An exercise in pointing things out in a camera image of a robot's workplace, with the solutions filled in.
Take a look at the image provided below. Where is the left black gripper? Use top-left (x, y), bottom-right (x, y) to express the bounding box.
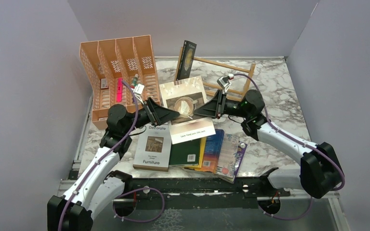
top-left (123, 97), bottom-right (180, 134)

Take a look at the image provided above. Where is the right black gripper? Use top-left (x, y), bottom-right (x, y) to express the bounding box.
top-left (193, 90), bottom-right (250, 119)

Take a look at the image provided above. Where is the white Afternoon tea book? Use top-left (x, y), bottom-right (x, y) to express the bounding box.
top-left (159, 76), bottom-right (215, 144)

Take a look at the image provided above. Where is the white Decorate Furniture book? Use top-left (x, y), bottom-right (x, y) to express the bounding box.
top-left (132, 123), bottom-right (172, 172)

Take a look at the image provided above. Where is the dark green book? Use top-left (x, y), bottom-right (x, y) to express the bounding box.
top-left (169, 138), bottom-right (204, 167)

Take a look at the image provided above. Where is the black Moon and Sixpence book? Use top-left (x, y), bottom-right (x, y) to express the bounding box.
top-left (175, 40), bottom-right (197, 80)

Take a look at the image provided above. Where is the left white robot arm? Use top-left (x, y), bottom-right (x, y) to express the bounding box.
top-left (47, 98), bottom-right (180, 231)

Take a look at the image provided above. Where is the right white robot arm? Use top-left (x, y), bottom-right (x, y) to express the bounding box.
top-left (194, 89), bottom-right (345, 199)

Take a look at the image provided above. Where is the yellow book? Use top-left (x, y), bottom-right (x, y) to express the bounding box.
top-left (184, 137), bottom-right (207, 170)

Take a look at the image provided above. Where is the blue orange book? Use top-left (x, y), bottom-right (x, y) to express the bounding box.
top-left (195, 129), bottom-right (225, 173)

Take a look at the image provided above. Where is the green glue bottle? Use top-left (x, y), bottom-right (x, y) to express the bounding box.
top-left (130, 74), bottom-right (139, 89)

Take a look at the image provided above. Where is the floral purple book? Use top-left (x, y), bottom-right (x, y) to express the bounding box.
top-left (215, 134), bottom-right (248, 183)

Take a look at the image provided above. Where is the pink highlighter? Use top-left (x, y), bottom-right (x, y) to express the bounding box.
top-left (116, 77), bottom-right (123, 103)

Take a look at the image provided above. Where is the wooden book rack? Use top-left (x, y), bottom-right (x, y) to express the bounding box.
top-left (174, 47), bottom-right (256, 102)

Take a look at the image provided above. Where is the orange plastic file organizer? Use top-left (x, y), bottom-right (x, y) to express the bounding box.
top-left (79, 35), bottom-right (161, 130)

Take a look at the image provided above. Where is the small red white box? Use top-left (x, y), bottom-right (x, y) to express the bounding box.
top-left (100, 78), bottom-right (108, 89)

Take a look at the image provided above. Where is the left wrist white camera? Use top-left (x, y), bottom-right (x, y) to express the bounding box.
top-left (133, 83), bottom-right (145, 96)

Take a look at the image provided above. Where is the black metal base rail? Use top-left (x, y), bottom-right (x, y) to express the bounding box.
top-left (67, 159), bottom-right (291, 211)

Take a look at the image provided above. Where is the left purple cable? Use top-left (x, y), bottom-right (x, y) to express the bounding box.
top-left (57, 79), bottom-right (167, 231)

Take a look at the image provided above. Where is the purple cable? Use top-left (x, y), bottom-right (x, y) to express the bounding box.
top-left (57, 79), bottom-right (167, 231)
top-left (226, 73), bottom-right (346, 221)

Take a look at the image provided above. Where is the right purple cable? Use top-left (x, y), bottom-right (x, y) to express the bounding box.
top-left (226, 73), bottom-right (346, 221)

